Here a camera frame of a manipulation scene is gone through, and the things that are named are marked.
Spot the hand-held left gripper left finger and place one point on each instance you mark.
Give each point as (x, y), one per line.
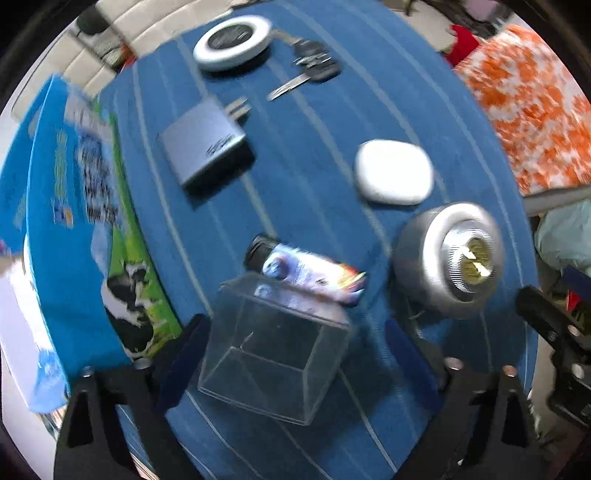
(183, 357)

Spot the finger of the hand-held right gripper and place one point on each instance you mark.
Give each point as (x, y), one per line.
(540, 311)

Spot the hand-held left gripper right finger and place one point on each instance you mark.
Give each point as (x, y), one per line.
(408, 357)

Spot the clear plastic box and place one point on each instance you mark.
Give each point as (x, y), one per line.
(277, 346)

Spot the teal cloth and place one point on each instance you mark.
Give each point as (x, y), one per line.
(565, 235)

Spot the small colourful labelled bottle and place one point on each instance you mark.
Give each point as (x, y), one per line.
(304, 272)

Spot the blue milk carton box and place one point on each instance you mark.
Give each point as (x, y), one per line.
(78, 240)

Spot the white earbuds case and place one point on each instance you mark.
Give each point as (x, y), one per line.
(393, 171)

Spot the orange and white patterned cloth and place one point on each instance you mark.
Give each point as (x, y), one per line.
(531, 101)

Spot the grey charger plug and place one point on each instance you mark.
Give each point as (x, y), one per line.
(205, 145)

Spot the blue striped cloth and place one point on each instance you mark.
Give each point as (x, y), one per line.
(314, 138)

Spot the red cloth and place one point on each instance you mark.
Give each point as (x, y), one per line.
(461, 44)

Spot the black-headed silver key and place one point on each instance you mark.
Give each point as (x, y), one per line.
(307, 76)

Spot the round white-rimmed black disc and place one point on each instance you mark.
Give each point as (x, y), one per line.
(232, 42)

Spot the black key fob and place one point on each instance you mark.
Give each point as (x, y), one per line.
(311, 50)

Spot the white cushion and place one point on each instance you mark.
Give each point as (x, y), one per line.
(134, 23)

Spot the small black object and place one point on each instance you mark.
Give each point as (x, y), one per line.
(89, 21)

